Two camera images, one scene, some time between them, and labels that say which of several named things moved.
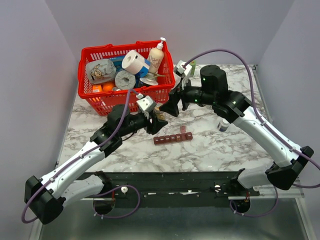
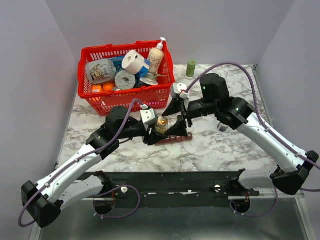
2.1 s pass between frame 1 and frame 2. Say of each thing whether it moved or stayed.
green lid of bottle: stayed
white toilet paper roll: stayed
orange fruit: stayed
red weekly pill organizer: stayed
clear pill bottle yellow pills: moved
